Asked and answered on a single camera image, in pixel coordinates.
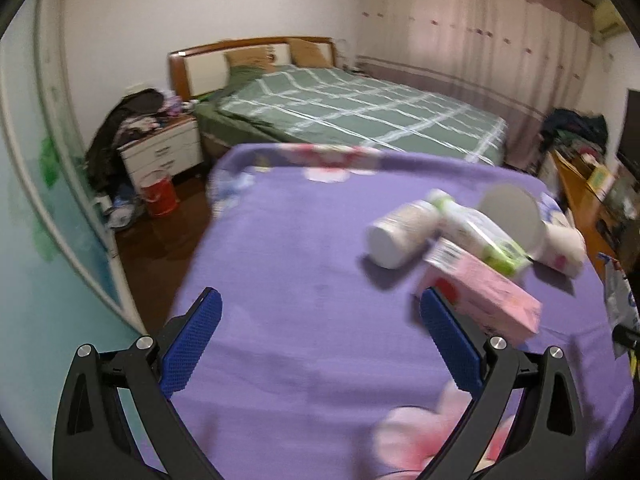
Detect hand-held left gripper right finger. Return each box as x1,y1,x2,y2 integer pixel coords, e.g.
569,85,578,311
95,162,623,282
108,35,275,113
415,287,587,480

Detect pile of dark clothes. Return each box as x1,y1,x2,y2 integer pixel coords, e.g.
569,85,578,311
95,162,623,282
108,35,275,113
540,107,608,161

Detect crumpled plastic bags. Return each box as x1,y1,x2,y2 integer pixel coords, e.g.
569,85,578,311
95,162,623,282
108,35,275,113
95,187,143,231

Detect black television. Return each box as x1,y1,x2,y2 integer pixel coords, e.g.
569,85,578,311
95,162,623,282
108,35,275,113
616,89,640,181

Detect brown pillow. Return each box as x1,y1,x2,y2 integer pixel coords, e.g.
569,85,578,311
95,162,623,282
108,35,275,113
287,37,333,67
225,46,276,71

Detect green white bottle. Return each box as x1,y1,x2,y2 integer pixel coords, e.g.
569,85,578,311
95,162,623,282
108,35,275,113
425,189,533,278

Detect dark jacket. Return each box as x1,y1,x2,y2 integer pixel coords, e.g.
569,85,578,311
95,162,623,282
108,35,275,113
85,88,166,193

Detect white nightstand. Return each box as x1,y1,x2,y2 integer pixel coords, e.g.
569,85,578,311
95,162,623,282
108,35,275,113
118,115,203,188

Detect red bucket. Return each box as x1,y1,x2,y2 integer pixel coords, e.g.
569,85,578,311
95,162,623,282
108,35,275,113
139,170,181,218

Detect pink beige curtain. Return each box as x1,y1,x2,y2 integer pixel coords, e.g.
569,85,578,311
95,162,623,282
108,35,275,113
357,0,601,171

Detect wooden bed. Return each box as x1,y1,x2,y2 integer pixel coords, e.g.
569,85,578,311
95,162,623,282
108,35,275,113
167,36,511,171

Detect pile of small clothes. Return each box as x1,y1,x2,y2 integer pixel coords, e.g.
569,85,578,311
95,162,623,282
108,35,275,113
135,95,196,133

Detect small green yellow box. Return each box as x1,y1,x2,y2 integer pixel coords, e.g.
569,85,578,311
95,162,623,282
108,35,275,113
587,165,613,196

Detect pink white carton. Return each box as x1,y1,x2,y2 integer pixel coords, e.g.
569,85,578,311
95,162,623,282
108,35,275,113
417,237,543,343

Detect white plastic bottle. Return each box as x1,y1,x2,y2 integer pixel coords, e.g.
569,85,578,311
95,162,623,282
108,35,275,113
367,200,441,268

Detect purple floral tablecloth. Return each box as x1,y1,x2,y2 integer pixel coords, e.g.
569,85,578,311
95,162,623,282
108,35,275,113
120,142,636,480

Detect wooden sideboard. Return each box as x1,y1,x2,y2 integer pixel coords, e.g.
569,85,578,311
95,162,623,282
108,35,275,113
550,150,640,271

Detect beige air conditioner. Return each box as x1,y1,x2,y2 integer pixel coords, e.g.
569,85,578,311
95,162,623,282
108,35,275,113
590,0,628,43

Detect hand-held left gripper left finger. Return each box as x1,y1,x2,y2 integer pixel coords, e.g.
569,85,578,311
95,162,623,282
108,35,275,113
52,286,223,480

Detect grey round disc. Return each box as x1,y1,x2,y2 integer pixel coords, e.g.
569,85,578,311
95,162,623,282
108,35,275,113
479,184,543,261

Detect green checked duvet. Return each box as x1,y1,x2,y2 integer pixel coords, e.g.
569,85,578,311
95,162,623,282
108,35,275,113
192,64,508,166

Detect frosted glass wardrobe door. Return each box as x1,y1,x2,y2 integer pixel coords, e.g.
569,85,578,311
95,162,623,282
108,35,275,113
0,0,146,336

